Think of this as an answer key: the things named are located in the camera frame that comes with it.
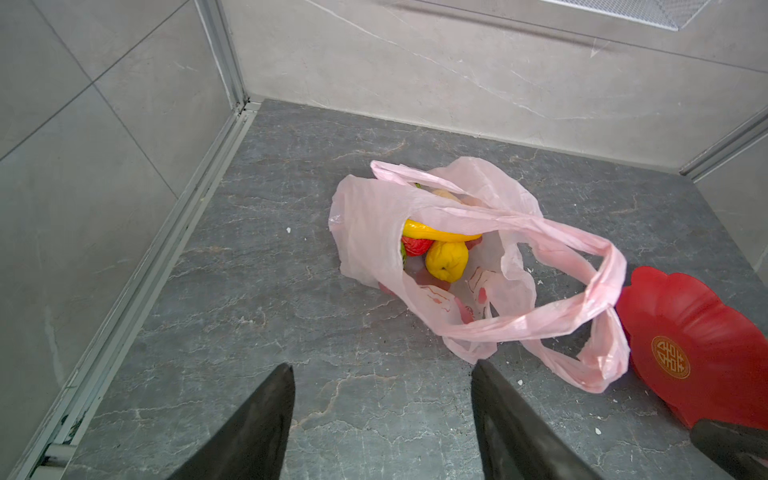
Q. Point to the white wire mesh basket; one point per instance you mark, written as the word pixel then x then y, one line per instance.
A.
pixel 671 15

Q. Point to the red flower-shaped plate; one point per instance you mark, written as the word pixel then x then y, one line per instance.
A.
pixel 704 359

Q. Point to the yellow fake lemon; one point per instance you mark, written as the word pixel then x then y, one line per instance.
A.
pixel 447 261

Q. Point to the pink plastic bag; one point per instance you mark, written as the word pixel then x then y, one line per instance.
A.
pixel 547 285

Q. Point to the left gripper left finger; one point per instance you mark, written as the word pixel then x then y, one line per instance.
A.
pixel 253 442

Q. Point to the yellow fake banana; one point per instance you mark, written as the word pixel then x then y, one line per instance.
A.
pixel 420 231

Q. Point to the red fake fruit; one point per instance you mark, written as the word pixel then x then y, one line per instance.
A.
pixel 413 247

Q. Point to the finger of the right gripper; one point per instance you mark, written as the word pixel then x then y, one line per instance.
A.
pixel 739 450

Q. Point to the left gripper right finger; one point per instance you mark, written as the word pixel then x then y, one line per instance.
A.
pixel 514 442

